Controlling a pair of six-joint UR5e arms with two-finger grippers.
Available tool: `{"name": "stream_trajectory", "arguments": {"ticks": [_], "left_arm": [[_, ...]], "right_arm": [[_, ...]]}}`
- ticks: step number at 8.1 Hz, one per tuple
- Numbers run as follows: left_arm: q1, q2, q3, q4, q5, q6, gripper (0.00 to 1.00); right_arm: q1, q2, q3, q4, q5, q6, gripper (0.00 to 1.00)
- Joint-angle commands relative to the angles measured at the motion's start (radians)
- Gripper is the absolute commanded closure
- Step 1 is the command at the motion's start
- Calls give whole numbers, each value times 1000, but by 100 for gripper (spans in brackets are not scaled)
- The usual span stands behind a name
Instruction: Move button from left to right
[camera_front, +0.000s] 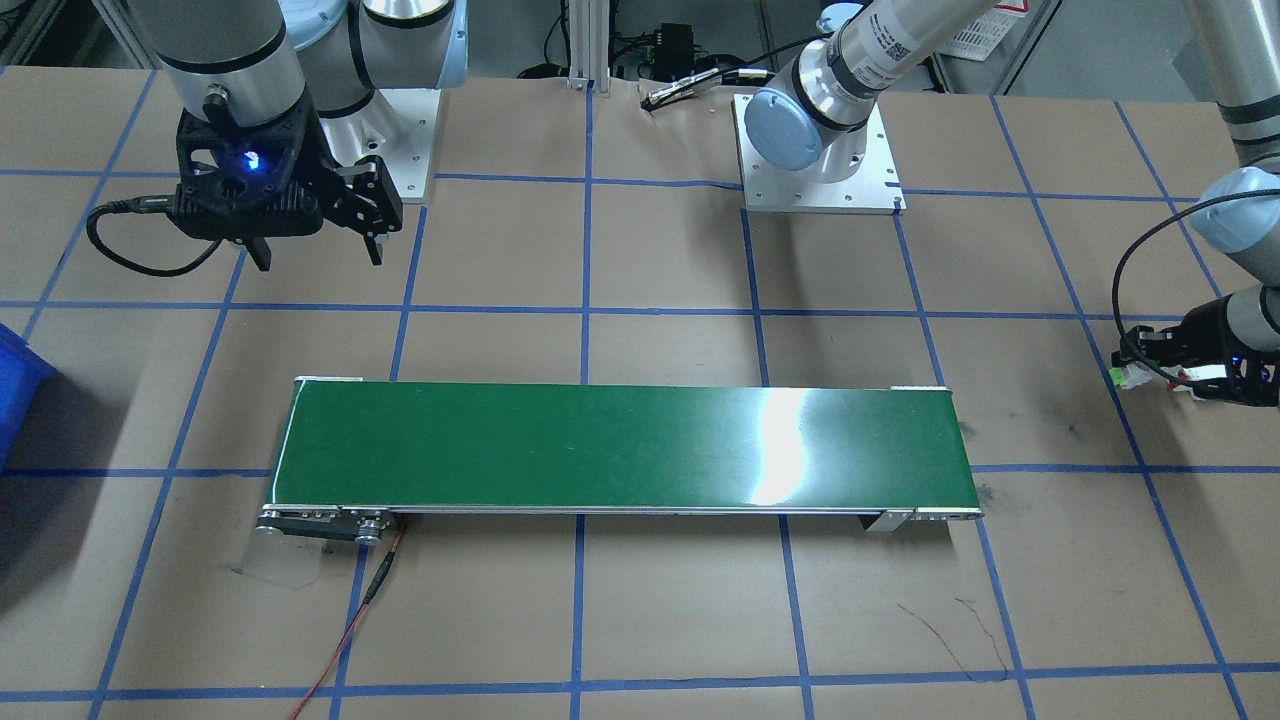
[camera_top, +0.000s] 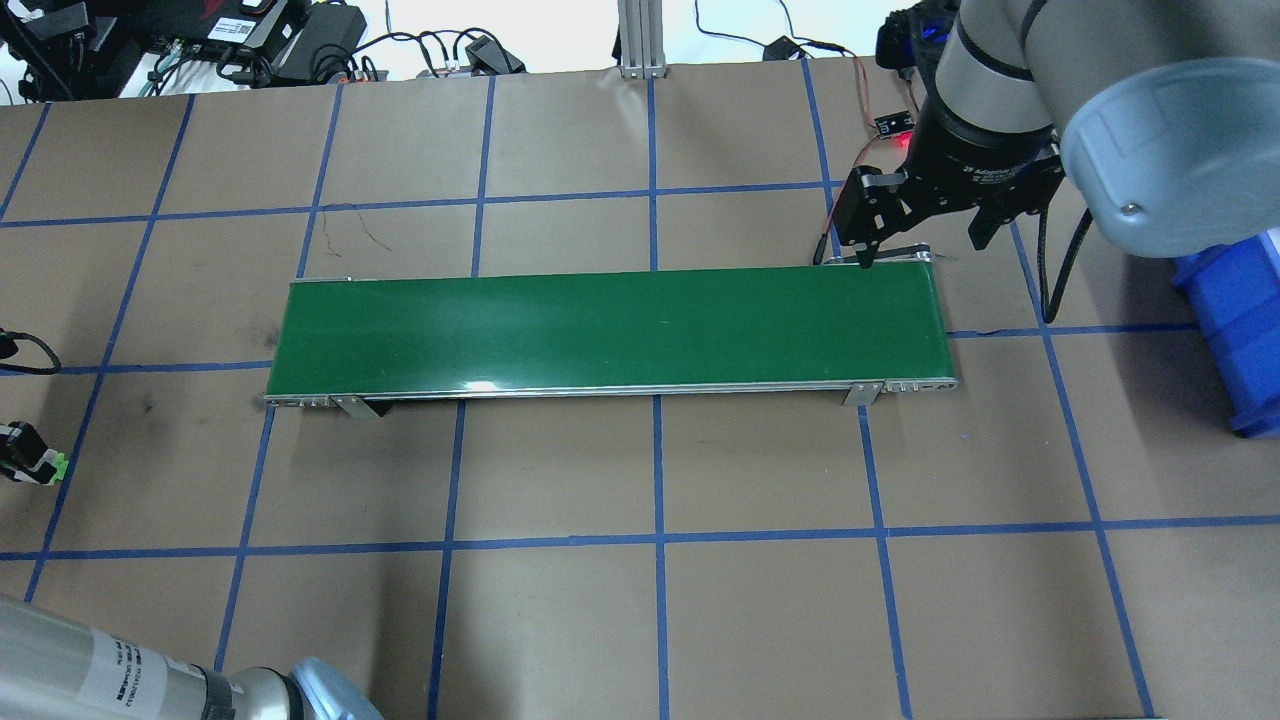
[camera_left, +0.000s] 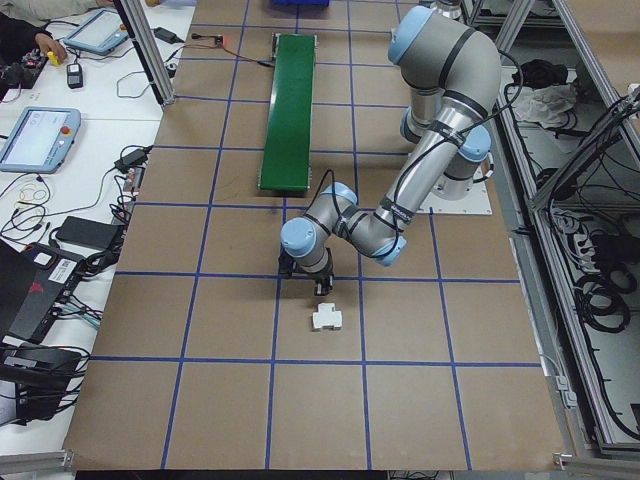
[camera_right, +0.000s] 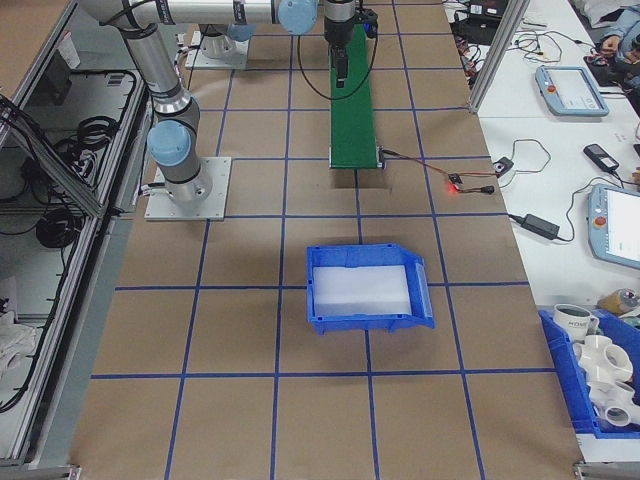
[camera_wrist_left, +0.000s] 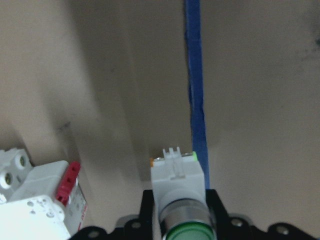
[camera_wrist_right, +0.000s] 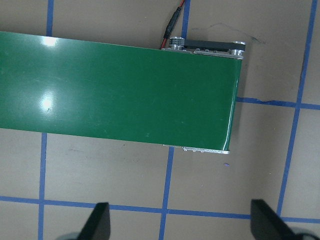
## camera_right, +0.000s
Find black adapter cable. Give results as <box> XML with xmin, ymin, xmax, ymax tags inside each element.
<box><xmin>557</xmin><ymin>182</ymin><xmax>601</xmax><ymax>244</ymax></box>

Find white pipe fitting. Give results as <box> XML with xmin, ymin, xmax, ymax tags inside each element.
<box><xmin>587</xmin><ymin>379</ymin><xmax>639</xmax><ymax>426</ymax></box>
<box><xmin>572</xmin><ymin>334</ymin><xmax>634</xmax><ymax>381</ymax></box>

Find blue storage bin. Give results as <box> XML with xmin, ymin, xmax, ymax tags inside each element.
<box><xmin>538</xmin><ymin>307</ymin><xmax>640</xmax><ymax>439</ymax></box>

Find blue open-front plastic bin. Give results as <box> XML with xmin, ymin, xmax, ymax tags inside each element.
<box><xmin>304</xmin><ymin>243</ymin><xmax>437</xmax><ymax>335</ymax></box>

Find thin grey wire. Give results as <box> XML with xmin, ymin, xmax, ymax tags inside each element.
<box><xmin>499</xmin><ymin>138</ymin><xmax>546</xmax><ymax>190</ymax></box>

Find white mug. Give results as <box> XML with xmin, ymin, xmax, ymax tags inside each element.
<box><xmin>552</xmin><ymin>303</ymin><xmax>600</xmax><ymax>344</ymax></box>

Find aluminium corner rail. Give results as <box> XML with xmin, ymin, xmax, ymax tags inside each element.
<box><xmin>572</xmin><ymin>462</ymin><xmax>640</xmax><ymax>480</ymax></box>
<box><xmin>0</xmin><ymin>462</ymin><xmax>81</xmax><ymax>480</ymax></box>

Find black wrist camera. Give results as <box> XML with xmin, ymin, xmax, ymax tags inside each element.
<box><xmin>360</xmin><ymin>7</ymin><xmax>380</xmax><ymax>39</ymax></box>

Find bystander sleeved forearm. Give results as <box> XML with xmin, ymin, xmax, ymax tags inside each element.
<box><xmin>607</xmin><ymin>0</ymin><xmax>640</xmax><ymax>41</ymax></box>

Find green conveyor belt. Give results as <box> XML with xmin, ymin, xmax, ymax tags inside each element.
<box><xmin>327</xmin><ymin>23</ymin><xmax>385</xmax><ymax>171</ymax></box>

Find light blue teach pendant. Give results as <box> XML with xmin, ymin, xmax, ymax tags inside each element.
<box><xmin>534</xmin><ymin>64</ymin><xmax>610</xmax><ymax>119</ymax></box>
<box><xmin>582</xmin><ymin>183</ymin><xmax>640</xmax><ymax>266</ymax></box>

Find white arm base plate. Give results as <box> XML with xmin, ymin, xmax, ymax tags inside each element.
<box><xmin>185</xmin><ymin>30</ymin><xmax>251</xmax><ymax>70</ymax></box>
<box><xmin>143</xmin><ymin>156</ymin><xmax>234</xmax><ymax>222</ymax></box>

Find slim black power adapter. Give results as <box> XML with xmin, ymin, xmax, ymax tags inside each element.
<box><xmin>508</xmin><ymin>213</ymin><xmax>561</xmax><ymax>239</ymax></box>

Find yellow round object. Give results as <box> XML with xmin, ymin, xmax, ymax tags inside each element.
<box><xmin>597</xmin><ymin>288</ymin><xmax>640</xmax><ymax>316</ymax></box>

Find black cable coil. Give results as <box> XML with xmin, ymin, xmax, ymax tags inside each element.
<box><xmin>34</xmin><ymin>207</ymin><xmax>76</xmax><ymax>251</ymax></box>

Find red and black wire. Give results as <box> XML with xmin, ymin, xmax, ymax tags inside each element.
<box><xmin>380</xmin><ymin>147</ymin><xmax>451</xmax><ymax>179</ymax></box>

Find metal V-shaped frame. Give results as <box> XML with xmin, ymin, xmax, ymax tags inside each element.
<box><xmin>0</xmin><ymin>0</ymin><xmax>154</xmax><ymax>469</ymax></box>

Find white cloth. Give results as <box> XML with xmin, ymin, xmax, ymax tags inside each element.
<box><xmin>0</xmin><ymin>309</ymin><xmax>39</xmax><ymax>381</ymax></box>

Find black camera cable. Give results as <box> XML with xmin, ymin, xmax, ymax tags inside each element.
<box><xmin>297</xmin><ymin>22</ymin><xmax>380</xmax><ymax>101</ymax></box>

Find tangled coloured wires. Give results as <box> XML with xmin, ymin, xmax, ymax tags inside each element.
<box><xmin>452</xmin><ymin>19</ymin><xmax>489</xmax><ymax>91</ymax></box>

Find black cable bundle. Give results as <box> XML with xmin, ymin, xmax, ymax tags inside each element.
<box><xmin>52</xmin><ymin>115</ymin><xmax>124</xmax><ymax>176</ymax></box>

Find black phone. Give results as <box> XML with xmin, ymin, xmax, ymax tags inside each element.
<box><xmin>583</xmin><ymin>143</ymin><xmax>621</xmax><ymax>174</ymax></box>

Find aluminium profile post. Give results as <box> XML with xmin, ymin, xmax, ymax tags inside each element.
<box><xmin>468</xmin><ymin>0</ymin><xmax>532</xmax><ymax>114</ymax></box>

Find black computer with label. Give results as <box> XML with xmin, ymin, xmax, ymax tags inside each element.
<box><xmin>467</xmin><ymin>0</ymin><xmax>509</xmax><ymax>21</ymax></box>

